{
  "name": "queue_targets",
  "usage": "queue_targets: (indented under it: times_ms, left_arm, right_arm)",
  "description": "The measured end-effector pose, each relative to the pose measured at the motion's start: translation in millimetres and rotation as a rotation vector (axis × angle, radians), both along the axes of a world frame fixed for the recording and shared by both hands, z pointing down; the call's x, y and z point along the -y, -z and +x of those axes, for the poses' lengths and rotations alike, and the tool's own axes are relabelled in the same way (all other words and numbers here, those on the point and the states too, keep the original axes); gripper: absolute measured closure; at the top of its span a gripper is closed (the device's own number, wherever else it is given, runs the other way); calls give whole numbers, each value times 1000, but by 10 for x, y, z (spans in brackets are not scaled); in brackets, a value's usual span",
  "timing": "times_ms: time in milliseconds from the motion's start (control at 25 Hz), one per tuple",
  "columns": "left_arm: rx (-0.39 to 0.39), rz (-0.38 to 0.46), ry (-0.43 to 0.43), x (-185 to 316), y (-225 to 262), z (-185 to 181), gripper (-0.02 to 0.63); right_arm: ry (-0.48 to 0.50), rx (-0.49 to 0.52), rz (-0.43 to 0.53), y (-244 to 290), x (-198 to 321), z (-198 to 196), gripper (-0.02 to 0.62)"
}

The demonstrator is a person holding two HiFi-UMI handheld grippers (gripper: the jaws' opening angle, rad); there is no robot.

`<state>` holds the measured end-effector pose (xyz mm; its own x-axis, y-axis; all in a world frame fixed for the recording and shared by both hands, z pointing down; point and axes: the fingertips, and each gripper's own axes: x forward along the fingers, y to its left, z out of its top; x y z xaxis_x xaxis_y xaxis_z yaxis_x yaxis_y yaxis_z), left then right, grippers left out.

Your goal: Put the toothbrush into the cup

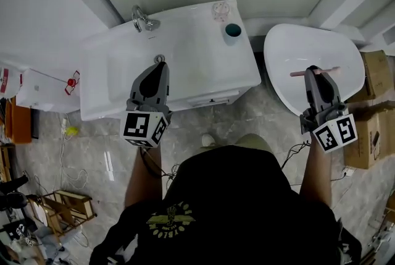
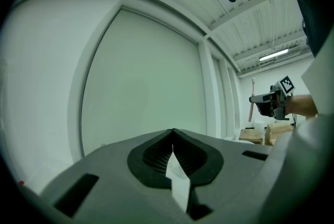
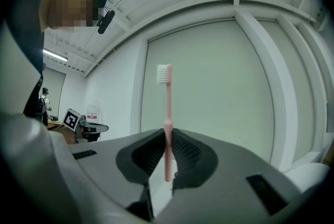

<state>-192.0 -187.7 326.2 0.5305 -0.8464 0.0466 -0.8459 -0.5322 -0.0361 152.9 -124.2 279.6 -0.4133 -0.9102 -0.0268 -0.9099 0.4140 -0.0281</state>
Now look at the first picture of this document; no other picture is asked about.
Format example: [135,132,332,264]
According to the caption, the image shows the white bag with red label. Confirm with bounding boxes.
[0,62,24,99]

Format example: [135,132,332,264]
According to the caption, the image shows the blue-grey cup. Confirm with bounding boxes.
[222,22,243,47]

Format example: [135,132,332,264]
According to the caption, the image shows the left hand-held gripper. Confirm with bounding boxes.
[120,61,173,148]

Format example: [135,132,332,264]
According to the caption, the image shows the wooden rack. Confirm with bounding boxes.
[27,189,98,237]

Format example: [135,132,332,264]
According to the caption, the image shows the person's right forearm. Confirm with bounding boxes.
[299,135,334,212]

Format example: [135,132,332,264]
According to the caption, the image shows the person's white shoe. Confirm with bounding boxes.
[201,133,216,148]

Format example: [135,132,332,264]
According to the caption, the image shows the orange box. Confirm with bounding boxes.
[5,96,33,145]

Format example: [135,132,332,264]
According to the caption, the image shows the flat cardboard box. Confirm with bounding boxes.
[359,49,394,101]

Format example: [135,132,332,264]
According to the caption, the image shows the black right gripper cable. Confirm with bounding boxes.
[280,140,313,169]

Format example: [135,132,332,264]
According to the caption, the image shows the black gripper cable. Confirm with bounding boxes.
[280,140,313,169]
[139,147,180,180]

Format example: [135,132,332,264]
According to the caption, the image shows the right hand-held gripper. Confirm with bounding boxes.
[299,65,359,154]

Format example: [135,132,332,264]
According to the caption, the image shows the white floor cable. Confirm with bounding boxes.
[58,133,89,191]

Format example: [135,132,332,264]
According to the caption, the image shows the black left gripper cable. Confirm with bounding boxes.
[139,147,180,180]

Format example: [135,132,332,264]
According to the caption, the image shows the white bathtub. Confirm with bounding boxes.
[263,23,366,118]

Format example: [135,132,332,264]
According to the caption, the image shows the white appliance box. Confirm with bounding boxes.
[15,68,82,114]

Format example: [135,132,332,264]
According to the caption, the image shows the large cardboard box with handle hole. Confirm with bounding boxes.
[343,102,395,170]

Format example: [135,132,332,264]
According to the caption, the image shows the clear dotted holder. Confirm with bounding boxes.
[211,0,233,22]

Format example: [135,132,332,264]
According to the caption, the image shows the person's khaki trousers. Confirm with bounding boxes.
[233,133,274,154]

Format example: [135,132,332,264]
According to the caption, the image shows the pink toothbrush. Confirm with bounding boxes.
[289,65,342,78]

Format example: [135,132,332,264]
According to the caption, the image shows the chrome faucet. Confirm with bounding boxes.
[131,4,162,34]

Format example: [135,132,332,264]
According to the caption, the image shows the white sink vanity cabinet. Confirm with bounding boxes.
[79,0,263,122]

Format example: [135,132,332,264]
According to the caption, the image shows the person's black printed shirt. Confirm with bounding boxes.
[89,145,363,265]

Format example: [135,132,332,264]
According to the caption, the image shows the person's left forearm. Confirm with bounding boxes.
[123,146,164,209]

